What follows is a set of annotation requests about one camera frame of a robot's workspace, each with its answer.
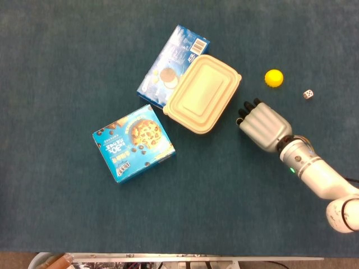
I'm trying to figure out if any white round bin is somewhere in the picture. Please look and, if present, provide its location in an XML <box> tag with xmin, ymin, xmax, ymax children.
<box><xmin>27</xmin><ymin>252</ymin><xmax>68</xmax><ymax>269</ymax></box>

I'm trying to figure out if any brown packet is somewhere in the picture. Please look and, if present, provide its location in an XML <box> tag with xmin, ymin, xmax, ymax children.
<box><xmin>42</xmin><ymin>253</ymin><xmax>72</xmax><ymax>269</ymax></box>

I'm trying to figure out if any yellow ball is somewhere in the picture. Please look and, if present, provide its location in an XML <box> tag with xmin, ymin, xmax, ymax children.
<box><xmin>264</xmin><ymin>69</ymin><xmax>284</xmax><ymax>89</ymax></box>

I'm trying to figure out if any grey metal table edge bar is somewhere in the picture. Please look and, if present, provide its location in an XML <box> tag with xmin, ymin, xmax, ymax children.
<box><xmin>66</xmin><ymin>252</ymin><xmax>325</xmax><ymax>263</ymax></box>

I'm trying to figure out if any blue chocolate chip cookie box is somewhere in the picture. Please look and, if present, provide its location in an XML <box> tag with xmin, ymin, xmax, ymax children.
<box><xmin>92</xmin><ymin>104</ymin><xmax>177</xmax><ymax>184</ymax></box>

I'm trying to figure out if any teal felt table cloth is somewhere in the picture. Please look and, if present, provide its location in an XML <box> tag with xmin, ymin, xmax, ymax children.
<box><xmin>0</xmin><ymin>0</ymin><xmax>359</xmax><ymax>256</ymax></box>

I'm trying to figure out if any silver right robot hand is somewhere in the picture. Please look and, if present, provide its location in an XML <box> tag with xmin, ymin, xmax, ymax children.
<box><xmin>235</xmin><ymin>98</ymin><xmax>293</xmax><ymax>154</ymax></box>

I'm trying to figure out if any blue Oreo cookie box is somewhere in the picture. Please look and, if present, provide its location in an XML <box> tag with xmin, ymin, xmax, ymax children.
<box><xmin>136</xmin><ymin>24</ymin><xmax>210</xmax><ymax>110</ymax></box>

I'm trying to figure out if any beige lidded plastic container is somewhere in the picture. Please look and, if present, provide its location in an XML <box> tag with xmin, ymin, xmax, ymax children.
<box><xmin>163</xmin><ymin>54</ymin><xmax>242</xmax><ymax>136</ymax></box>

